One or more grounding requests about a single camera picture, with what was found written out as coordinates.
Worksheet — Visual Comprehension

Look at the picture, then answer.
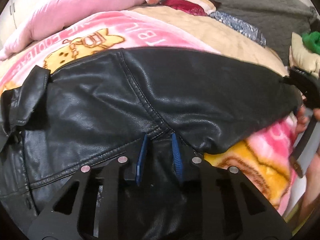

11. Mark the black leather jacket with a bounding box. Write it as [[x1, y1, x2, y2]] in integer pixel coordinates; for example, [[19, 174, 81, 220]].
[[1, 48, 301, 239]]

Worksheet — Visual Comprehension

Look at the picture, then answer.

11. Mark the beige bed cover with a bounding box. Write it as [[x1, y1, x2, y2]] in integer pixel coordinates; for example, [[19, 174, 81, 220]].
[[129, 6, 287, 76]]

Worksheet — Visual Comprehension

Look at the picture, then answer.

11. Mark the green cloth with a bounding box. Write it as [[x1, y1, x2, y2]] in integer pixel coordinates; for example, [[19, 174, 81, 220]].
[[302, 31, 320, 55]]

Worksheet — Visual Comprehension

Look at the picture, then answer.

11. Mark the light pink padded coat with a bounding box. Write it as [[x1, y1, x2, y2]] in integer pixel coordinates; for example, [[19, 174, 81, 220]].
[[1, 0, 145, 61]]

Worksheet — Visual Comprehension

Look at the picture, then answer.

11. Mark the red and cream blanket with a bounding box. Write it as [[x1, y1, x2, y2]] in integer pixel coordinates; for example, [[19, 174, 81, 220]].
[[161, 0, 221, 16]]

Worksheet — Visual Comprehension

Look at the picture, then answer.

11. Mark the white wardrobe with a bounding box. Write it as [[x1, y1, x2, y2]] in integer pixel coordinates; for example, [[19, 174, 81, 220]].
[[1, 0, 49, 48]]

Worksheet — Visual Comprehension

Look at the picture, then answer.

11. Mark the blue grey patterned cloth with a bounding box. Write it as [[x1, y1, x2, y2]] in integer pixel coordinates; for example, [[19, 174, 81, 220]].
[[209, 11, 266, 47]]

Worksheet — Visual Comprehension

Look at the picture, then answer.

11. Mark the pink cartoon fleece blanket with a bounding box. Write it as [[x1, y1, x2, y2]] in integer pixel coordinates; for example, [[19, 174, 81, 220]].
[[1, 10, 296, 214]]

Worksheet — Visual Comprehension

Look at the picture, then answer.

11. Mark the person's right hand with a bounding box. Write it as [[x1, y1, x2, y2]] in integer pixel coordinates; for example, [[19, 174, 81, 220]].
[[292, 106, 319, 223]]

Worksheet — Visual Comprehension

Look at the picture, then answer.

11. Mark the cream cushion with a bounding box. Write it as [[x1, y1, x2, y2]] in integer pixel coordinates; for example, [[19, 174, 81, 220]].
[[289, 32, 320, 78]]

